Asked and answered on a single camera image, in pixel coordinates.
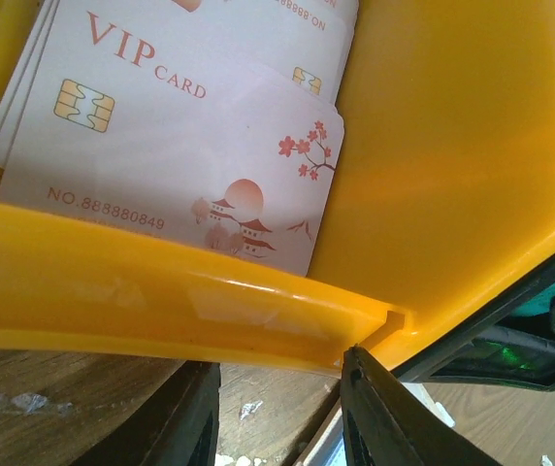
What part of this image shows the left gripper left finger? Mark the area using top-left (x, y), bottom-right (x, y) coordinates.
top-left (74, 361), bottom-right (221, 466)

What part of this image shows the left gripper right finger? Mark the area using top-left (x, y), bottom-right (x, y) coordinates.
top-left (340, 346), bottom-right (498, 466)

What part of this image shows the teal cards stack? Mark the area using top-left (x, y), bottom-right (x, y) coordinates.
top-left (510, 283), bottom-right (555, 317)

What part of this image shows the black bin right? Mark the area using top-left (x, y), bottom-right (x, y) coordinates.
top-left (393, 0), bottom-right (555, 392)

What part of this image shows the yellow bin middle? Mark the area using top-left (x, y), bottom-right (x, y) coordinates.
top-left (0, 1), bottom-right (555, 376)

